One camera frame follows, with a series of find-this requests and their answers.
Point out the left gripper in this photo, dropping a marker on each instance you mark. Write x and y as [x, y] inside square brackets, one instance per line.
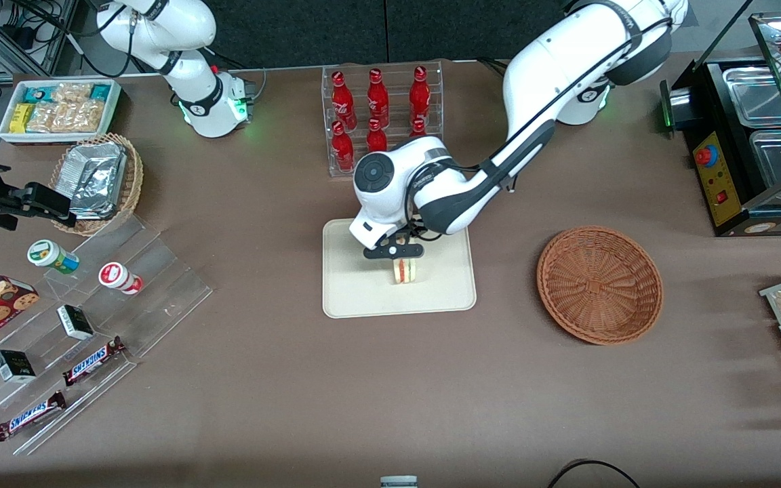
[403, 231]

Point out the triangle sandwich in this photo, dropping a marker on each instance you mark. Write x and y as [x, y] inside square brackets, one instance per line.
[404, 272]

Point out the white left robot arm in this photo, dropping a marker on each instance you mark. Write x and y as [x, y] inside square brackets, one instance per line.
[539, 74]

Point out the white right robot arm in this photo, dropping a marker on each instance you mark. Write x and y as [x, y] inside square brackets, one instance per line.
[187, 88]

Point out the cream rectangular plastic tray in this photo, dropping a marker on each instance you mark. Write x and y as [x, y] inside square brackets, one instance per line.
[363, 298]

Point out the small tan wicker basket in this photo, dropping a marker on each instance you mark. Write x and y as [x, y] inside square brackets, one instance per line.
[134, 176]

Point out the large round brown wicker basket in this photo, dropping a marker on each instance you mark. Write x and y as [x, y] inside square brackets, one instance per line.
[601, 285]

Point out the green lid snack cup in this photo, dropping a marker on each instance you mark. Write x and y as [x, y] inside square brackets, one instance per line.
[48, 254]

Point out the silver foil packets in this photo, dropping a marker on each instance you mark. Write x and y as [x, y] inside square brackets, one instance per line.
[95, 179]

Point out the white rectangular snack bin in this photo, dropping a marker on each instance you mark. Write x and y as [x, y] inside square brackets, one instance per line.
[7, 135]

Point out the yellow snack packet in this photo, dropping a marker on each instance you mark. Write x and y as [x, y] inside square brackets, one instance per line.
[20, 118]

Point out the red lid snack cup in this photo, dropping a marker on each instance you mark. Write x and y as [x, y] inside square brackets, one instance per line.
[116, 276]

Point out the red cola bottle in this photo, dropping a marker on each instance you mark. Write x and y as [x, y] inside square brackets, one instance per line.
[343, 149]
[376, 139]
[419, 95]
[343, 102]
[378, 100]
[419, 127]

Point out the teal snack packet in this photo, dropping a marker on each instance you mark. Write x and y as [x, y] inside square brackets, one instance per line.
[100, 92]
[38, 93]

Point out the small black box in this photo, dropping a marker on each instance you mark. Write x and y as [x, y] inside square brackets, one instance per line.
[14, 366]
[75, 322]

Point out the clear acrylic stepped display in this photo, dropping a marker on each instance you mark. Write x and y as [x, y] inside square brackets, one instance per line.
[160, 298]

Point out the Snickers chocolate bar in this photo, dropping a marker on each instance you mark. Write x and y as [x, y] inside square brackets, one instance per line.
[30, 415]
[92, 361]

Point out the clear acrylic bottle rack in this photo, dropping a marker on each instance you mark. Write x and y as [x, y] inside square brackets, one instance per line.
[394, 81]

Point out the white grey cylindrical object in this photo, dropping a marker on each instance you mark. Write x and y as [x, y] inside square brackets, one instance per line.
[398, 482]

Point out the black food warmer yellow panel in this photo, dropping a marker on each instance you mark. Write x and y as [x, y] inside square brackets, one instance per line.
[719, 183]

